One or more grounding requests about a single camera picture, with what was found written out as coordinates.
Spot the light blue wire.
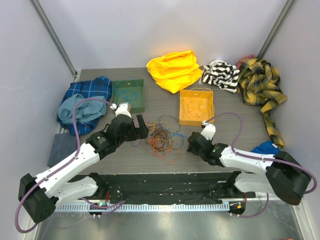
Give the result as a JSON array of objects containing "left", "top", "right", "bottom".
[
  {"left": 112, "top": 79, "right": 142, "bottom": 103},
  {"left": 172, "top": 132, "right": 191, "bottom": 151}
]

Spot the yellow wire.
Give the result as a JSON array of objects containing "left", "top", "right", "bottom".
[
  {"left": 182, "top": 97, "right": 203, "bottom": 120},
  {"left": 189, "top": 86, "right": 216, "bottom": 121}
]

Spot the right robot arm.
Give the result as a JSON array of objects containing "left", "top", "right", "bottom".
[{"left": 187, "top": 132, "right": 312, "bottom": 206}]

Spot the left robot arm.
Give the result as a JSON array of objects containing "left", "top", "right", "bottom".
[{"left": 18, "top": 114, "right": 149, "bottom": 224}]

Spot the green plastic bin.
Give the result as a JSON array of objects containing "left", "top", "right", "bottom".
[{"left": 111, "top": 79, "right": 145, "bottom": 114}]

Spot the light blue cloth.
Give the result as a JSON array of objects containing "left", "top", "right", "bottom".
[{"left": 57, "top": 93, "right": 107, "bottom": 125}]

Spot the yellow plastic bin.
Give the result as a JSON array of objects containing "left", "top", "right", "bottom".
[{"left": 178, "top": 87, "right": 215, "bottom": 127}]

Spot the grey folded cloth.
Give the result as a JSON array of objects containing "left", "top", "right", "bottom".
[{"left": 47, "top": 133, "right": 79, "bottom": 168}]

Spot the bright blue cloth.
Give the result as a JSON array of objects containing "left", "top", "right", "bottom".
[{"left": 251, "top": 140, "right": 280, "bottom": 155}]

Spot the yellow cloth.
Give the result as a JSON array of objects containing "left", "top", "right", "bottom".
[{"left": 146, "top": 50, "right": 202, "bottom": 94}]

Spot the black white striped cloth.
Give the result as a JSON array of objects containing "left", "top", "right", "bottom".
[{"left": 199, "top": 59, "right": 241, "bottom": 94}]

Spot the yellow black plaid shirt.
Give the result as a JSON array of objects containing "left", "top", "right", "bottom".
[{"left": 238, "top": 58, "right": 288, "bottom": 148}]

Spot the pink cloth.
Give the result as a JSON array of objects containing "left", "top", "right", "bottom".
[{"left": 236, "top": 54, "right": 256, "bottom": 68}]

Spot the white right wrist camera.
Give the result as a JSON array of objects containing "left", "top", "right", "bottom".
[{"left": 200, "top": 121, "right": 216, "bottom": 141}]

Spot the tangled coloured wire pile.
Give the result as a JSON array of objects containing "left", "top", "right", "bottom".
[{"left": 130, "top": 114, "right": 191, "bottom": 165}]

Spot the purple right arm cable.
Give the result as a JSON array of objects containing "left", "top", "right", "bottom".
[{"left": 202, "top": 111, "right": 318, "bottom": 218}]

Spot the yellow wire in bin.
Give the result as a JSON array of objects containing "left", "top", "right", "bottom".
[{"left": 182, "top": 97, "right": 203, "bottom": 120}]

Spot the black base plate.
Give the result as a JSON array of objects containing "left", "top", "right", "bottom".
[{"left": 86, "top": 172, "right": 256, "bottom": 205}]

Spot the aluminium frame rail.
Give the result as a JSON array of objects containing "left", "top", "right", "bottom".
[{"left": 31, "top": 181, "right": 306, "bottom": 213}]

